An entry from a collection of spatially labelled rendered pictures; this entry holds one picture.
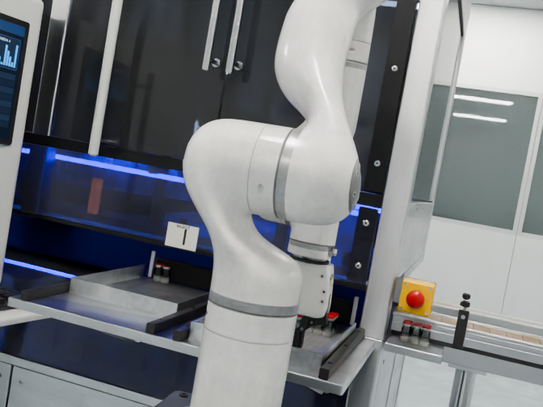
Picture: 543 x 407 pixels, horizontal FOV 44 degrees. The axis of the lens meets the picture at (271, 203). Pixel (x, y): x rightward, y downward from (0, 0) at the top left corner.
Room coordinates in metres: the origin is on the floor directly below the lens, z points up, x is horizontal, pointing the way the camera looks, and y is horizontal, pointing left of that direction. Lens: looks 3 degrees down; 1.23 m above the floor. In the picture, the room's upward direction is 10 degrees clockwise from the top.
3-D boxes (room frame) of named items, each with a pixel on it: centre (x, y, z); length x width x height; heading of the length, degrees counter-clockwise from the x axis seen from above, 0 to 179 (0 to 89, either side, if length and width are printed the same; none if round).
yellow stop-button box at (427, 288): (1.53, -0.37, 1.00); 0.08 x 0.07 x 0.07; 163
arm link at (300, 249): (1.22, -0.09, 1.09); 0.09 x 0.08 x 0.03; 74
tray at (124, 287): (1.59, 0.23, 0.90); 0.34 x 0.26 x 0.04; 163
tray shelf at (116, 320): (1.47, 0.09, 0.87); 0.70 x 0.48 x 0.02; 73
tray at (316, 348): (1.39, -0.06, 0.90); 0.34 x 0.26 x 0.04; 163
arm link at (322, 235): (1.22, -0.08, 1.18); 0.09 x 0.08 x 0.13; 76
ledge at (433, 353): (1.57, -0.39, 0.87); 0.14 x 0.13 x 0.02; 163
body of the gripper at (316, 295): (1.22, -0.09, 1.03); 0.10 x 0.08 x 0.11; 74
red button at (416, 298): (1.49, -0.35, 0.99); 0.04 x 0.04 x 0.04; 73
